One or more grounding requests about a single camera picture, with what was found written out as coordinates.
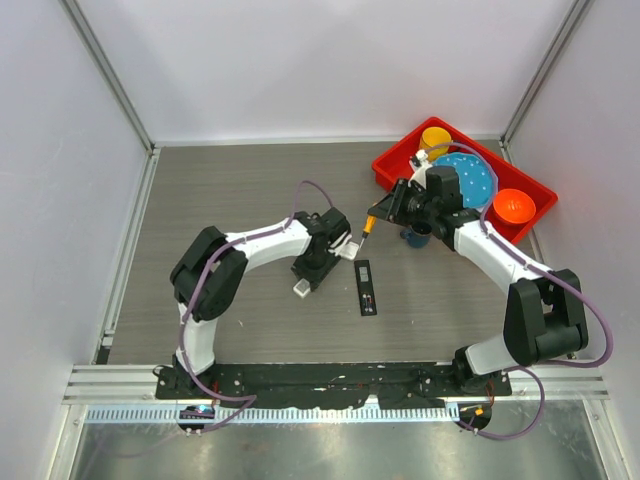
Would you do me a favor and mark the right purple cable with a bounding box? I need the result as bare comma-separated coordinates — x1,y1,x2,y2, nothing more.
424,142,614,441

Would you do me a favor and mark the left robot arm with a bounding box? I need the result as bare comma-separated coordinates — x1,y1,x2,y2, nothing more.
170,207,359,399

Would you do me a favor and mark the orange handle screwdriver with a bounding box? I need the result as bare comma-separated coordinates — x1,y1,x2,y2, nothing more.
359,215,377,248

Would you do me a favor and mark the orange bowl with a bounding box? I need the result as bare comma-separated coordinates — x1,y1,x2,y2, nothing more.
493,188,537,225

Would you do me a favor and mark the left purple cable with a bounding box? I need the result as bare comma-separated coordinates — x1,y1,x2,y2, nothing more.
179,179,336,434

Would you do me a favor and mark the black remote control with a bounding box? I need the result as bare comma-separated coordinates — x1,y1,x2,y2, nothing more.
354,260,377,317

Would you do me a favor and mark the dark blue mug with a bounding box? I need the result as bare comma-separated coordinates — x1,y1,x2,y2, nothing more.
400,222,432,249

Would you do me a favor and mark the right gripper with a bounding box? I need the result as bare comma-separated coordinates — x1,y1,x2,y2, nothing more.
369,178,438,227

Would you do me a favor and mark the yellow cup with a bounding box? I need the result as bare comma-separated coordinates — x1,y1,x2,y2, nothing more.
419,126,452,151

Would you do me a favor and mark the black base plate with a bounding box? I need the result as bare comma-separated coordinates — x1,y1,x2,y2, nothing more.
153,362,512,410

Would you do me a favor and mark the blue polka dot plate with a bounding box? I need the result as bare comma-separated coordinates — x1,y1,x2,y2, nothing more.
434,152,495,211

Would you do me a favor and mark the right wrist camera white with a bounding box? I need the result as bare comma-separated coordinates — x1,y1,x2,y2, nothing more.
409,149,431,188

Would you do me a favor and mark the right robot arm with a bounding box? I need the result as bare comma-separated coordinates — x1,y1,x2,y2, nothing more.
367,166,589,395

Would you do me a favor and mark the red plastic tray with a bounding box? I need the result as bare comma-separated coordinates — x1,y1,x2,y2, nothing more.
371,116,558,244

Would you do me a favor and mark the purple cable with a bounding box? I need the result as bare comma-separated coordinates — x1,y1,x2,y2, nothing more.
179,179,336,434
424,142,614,441

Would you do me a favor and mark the white remote with orange batteries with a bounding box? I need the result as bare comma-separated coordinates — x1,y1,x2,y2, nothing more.
293,279,311,299

